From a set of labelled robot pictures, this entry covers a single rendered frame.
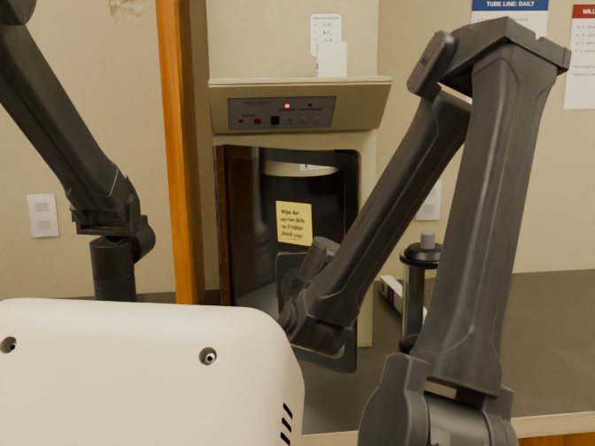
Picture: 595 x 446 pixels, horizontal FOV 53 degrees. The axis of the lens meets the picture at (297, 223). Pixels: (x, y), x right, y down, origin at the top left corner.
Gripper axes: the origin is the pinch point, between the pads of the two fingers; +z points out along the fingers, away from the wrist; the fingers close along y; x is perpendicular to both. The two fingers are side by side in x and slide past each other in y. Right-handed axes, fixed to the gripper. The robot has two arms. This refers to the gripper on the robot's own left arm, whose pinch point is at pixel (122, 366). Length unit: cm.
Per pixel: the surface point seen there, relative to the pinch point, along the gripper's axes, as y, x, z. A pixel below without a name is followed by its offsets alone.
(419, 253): 23, -53, -8
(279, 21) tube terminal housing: 33, -27, -51
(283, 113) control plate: 26, -27, -35
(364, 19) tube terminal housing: 33, -43, -51
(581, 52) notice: 75, -113, -45
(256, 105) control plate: 24.7, -22.3, -36.2
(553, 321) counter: 39, -91, 16
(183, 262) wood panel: 23.8, -7.9, -8.1
